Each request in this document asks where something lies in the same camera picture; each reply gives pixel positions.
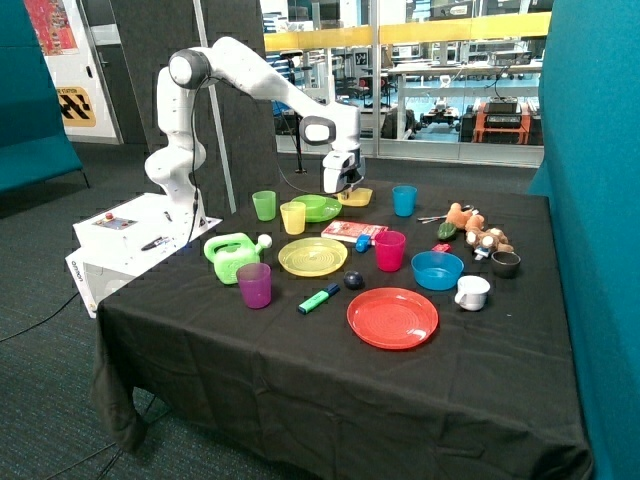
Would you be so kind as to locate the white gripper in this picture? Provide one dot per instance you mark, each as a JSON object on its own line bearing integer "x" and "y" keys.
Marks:
{"x": 342, "y": 171}

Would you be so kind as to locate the yellow plastic bowl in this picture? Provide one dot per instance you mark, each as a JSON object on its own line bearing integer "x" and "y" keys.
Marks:
{"x": 359, "y": 197}

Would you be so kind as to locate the green plastic bowl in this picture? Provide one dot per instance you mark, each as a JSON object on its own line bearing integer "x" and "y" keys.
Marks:
{"x": 314, "y": 204}

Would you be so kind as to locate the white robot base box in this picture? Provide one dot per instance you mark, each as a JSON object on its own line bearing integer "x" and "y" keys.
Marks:
{"x": 123, "y": 242}

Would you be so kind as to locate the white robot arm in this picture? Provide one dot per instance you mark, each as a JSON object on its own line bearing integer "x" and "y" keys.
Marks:
{"x": 228, "y": 60}

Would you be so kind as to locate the green plastic plate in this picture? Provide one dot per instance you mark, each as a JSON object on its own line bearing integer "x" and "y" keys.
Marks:
{"x": 332, "y": 208}

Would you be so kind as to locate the yellow plastic plate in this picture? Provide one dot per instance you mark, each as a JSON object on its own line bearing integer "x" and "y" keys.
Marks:
{"x": 312, "y": 257}

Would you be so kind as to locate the red plastic plate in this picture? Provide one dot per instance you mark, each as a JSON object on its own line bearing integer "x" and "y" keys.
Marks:
{"x": 392, "y": 318}

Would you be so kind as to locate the red book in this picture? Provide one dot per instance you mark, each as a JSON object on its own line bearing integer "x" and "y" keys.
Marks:
{"x": 349, "y": 231}

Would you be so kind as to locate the blue toy block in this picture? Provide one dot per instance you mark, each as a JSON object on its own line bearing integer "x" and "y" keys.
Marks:
{"x": 363, "y": 243}

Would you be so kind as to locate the yellow plastic cup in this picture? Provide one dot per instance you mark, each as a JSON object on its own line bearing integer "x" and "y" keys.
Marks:
{"x": 293, "y": 215}

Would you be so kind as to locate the blue plastic cup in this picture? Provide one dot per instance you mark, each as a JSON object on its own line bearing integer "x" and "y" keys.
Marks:
{"x": 404, "y": 200}

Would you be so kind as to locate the pink plastic cup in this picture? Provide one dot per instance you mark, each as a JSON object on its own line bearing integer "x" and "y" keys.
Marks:
{"x": 389, "y": 250}

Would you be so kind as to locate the green plastic cup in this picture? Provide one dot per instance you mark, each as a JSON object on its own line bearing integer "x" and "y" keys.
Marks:
{"x": 265, "y": 205}

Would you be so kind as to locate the dark blue ball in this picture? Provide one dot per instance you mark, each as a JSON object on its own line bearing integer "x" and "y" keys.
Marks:
{"x": 353, "y": 280}

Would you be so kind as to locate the green toy vegetable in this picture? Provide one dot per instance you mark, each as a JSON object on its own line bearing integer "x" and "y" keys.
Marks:
{"x": 446, "y": 231}

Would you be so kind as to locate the green highlighter marker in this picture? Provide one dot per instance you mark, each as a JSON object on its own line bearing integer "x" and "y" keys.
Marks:
{"x": 318, "y": 298}

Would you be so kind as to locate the orange plush toy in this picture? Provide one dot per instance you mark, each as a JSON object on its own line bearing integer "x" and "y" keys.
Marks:
{"x": 459, "y": 215}

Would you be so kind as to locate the small red toy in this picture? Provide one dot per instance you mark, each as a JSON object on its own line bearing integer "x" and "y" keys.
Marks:
{"x": 442, "y": 247}

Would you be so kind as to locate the blue plastic bowl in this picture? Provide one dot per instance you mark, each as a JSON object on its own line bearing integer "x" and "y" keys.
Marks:
{"x": 437, "y": 271}

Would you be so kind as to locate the purple plastic cup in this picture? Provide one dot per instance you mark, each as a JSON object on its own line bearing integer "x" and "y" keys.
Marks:
{"x": 255, "y": 284}

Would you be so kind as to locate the green toy watering can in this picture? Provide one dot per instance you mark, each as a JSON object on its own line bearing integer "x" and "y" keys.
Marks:
{"x": 228, "y": 253}

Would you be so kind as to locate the black tablecloth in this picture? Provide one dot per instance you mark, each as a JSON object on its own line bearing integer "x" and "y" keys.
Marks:
{"x": 490, "y": 395}

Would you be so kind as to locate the black tripod stand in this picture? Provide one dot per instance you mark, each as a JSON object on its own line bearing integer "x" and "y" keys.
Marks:
{"x": 289, "y": 56}

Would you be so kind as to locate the brown teddy bear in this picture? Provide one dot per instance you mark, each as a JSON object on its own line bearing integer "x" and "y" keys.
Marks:
{"x": 485, "y": 242}

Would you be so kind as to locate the white mug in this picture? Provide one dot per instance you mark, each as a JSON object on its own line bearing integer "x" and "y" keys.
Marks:
{"x": 472, "y": 292}

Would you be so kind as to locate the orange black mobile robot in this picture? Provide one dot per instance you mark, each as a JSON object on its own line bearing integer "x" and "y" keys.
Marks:
{"x": 502, "y": 120}

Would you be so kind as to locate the black small bowl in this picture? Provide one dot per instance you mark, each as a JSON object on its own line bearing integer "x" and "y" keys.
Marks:
{"x": 505, "y": 264}

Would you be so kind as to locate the teal partition panel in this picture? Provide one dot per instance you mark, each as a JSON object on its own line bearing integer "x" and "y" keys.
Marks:
{"x": 589, "y": 96}

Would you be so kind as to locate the yellow black sign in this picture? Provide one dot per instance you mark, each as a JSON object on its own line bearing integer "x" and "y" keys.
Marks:
{"x": 76, "y": 108}

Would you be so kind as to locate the red wall poster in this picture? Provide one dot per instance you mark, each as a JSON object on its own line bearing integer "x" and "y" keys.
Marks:
{"x": 52, "y": 27}

